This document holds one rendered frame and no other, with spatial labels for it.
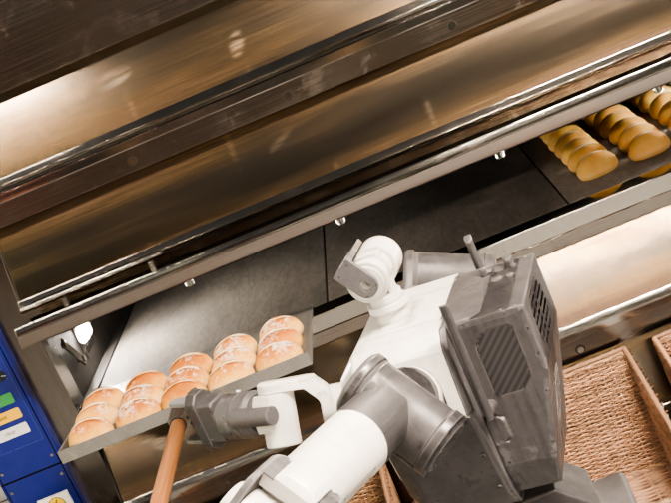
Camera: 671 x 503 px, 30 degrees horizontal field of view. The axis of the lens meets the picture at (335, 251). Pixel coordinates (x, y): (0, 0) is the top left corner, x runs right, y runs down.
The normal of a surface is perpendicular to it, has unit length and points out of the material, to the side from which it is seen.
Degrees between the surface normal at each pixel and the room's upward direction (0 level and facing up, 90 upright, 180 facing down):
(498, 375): 90
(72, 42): 90
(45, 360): 90
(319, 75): 90
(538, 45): 70
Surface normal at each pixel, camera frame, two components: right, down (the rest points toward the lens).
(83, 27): 0.02, 0.27
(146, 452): -0.11, -0.05
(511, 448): -0.21, 0.38
